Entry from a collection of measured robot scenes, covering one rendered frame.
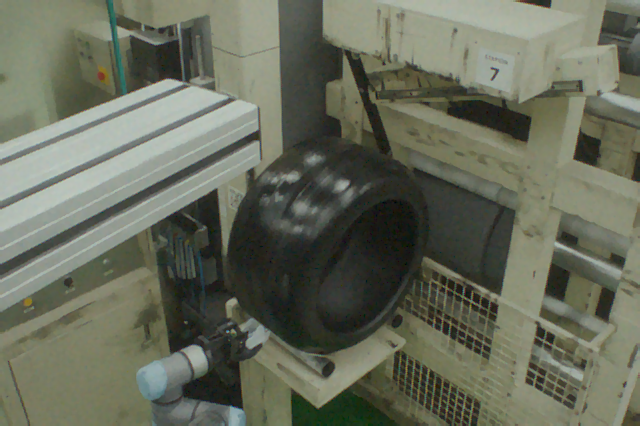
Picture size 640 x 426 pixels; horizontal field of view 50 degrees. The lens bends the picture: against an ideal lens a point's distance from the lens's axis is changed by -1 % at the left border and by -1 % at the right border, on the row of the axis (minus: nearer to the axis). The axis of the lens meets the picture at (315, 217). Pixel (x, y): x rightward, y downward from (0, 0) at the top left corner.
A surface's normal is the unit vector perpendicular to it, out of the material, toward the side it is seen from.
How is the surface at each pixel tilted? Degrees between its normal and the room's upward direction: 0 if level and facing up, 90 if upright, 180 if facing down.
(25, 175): 0
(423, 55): 90
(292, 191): 33
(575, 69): 90
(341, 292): 22
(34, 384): 90
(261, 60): 90
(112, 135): 0
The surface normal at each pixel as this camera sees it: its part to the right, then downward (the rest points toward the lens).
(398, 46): -0.72, 0.37
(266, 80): 0.69, 0.38
